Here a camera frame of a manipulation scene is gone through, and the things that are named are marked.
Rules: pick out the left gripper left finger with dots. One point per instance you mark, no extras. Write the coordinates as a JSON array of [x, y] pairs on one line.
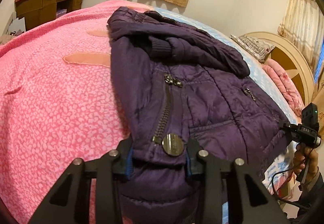
[[68, 201]]

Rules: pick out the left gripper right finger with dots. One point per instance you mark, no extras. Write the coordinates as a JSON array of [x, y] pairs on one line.
[[248, 199]]

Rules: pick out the purple padded jacket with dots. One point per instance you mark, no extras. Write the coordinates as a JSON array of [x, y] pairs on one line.
[[177, 83]]

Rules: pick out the person right hand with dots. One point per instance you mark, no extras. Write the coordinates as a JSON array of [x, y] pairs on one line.
[[305, 155]]

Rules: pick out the pink folded quilt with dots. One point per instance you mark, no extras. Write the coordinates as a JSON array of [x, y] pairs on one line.
[[285, 85]]

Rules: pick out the cream wooden headboard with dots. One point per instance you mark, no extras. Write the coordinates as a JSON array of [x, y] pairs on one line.
[[292, 61]]

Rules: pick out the pink and blue bedspread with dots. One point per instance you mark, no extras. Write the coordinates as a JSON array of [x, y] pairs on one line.
[[54, 109]]

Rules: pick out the grey patterned pillow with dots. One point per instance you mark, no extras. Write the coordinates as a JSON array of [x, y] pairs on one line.
[[254, 46]]

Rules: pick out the beige side curtain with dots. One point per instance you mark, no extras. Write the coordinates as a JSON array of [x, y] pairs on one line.
[[302, 24]]

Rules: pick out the brown wooden desk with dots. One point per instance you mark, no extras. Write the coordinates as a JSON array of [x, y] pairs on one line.
[[37, 12]]

